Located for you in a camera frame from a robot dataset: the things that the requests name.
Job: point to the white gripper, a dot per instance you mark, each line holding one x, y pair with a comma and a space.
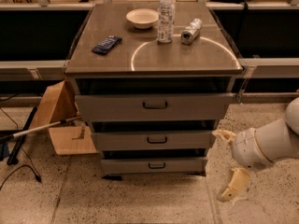
249, 149

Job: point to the grey bottom drawer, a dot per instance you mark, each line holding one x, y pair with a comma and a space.
150, 166

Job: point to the grey drawer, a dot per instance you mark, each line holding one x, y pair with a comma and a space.
153, 107
152, 140
150, 166

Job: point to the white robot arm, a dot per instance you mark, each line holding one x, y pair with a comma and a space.
279, 140

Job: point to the grey top drawer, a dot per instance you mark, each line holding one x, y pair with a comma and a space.
153, 107

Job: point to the grey middle drawer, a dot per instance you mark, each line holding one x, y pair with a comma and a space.
152, 140

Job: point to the grey metal drawer cabinet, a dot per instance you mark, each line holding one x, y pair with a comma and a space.
141, 65

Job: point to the silver drink can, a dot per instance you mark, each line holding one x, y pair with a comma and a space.
191, 31

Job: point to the clear plastic water bottle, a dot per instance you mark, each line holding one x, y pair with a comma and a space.
166, 19

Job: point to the white ceramic bowl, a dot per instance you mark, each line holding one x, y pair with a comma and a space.
142, 18

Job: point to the dark blue snack packet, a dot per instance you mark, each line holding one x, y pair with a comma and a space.
106, 45

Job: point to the brown cardboard box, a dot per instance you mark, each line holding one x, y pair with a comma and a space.
58, 103

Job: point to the black bar on floor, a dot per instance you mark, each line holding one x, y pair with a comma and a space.
12, 159

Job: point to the white grabber stick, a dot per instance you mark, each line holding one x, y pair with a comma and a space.
40, 128

